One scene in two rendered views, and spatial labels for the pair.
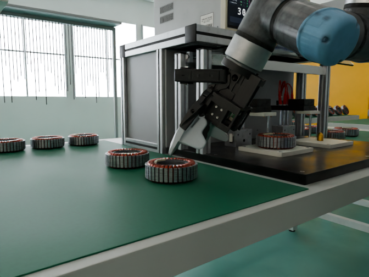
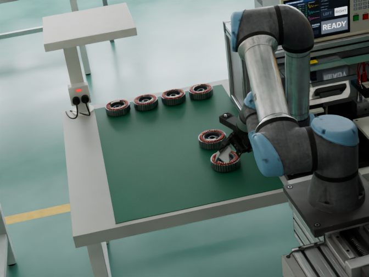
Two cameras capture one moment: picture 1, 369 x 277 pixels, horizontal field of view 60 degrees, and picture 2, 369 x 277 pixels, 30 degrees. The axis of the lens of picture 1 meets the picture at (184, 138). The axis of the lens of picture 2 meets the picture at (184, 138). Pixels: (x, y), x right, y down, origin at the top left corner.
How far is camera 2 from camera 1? 2.04 m
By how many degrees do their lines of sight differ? 36
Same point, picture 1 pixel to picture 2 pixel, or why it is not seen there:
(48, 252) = (155, 209)
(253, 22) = (242, 115)
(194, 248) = (205, 213)
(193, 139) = (224, 158)
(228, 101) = (238, 144)
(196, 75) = (227, 123)
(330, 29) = not seen: hidden behind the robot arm
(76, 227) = (167, 199)
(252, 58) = (245, 129)
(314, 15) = (251, 132)
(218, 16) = not seen: hidden behind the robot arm
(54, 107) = not seen: outside the picture
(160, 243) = (190, 211)
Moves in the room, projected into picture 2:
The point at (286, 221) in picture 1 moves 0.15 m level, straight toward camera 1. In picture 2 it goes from (261, 204) to (233, 225)
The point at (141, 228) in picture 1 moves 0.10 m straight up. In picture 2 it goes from (188, 203) to (184, 179)
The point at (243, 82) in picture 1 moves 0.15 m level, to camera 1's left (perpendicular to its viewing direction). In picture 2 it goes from (245, 136) to (206, 131)
